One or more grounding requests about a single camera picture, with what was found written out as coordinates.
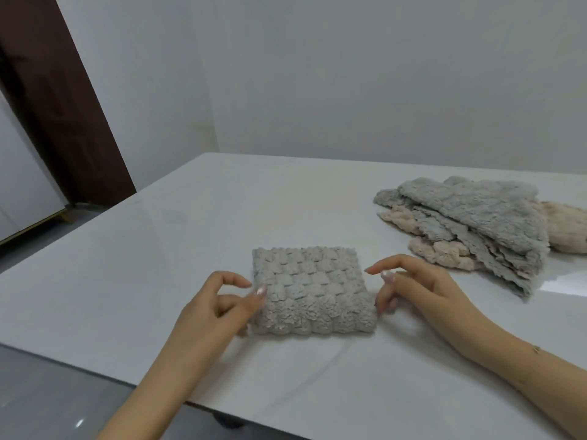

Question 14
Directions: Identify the person's right hand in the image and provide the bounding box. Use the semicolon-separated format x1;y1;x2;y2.
365;254;488;359

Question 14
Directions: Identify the person's right forearm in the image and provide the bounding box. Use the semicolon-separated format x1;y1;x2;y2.
474;318;587;440

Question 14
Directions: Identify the person's left forearm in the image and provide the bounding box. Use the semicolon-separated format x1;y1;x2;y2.
97;341;210;440

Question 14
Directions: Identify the white cabinet with wooden base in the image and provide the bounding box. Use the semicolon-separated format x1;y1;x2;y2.
0;91;75;249

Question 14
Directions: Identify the dark brown wooden door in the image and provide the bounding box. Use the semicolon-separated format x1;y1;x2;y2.
0;0;137;210

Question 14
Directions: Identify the white glossy table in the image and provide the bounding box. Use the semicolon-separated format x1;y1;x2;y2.
0;152;587;440

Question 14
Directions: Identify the person's left hand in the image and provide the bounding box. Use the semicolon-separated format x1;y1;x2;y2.
170;271;268;368

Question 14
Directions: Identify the blue-grey fluffy towel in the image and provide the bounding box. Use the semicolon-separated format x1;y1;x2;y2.
373;176;551;255

